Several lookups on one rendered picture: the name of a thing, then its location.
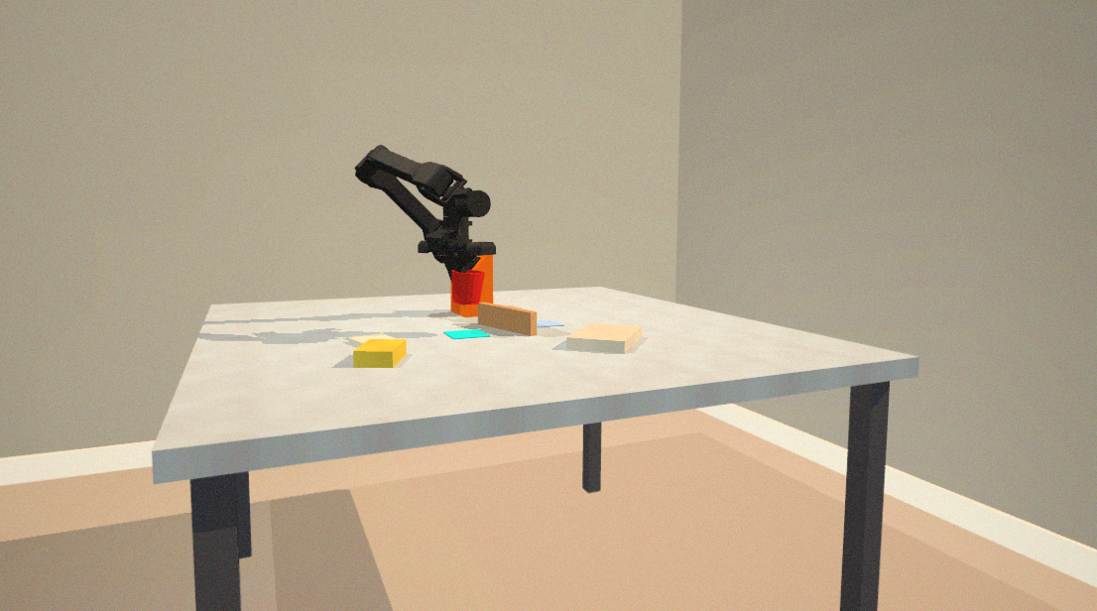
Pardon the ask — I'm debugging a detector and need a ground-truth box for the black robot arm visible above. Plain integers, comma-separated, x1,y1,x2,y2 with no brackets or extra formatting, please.
355,145,491,263

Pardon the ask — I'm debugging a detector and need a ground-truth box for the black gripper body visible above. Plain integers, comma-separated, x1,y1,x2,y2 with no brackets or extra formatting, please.
418,217,496,256

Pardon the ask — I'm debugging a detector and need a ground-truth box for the red cup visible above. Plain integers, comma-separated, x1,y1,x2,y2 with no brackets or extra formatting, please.
451,270,485,305

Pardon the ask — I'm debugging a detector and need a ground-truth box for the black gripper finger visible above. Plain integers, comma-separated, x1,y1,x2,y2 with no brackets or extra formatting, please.
451,256,477,273
436,254,457,282

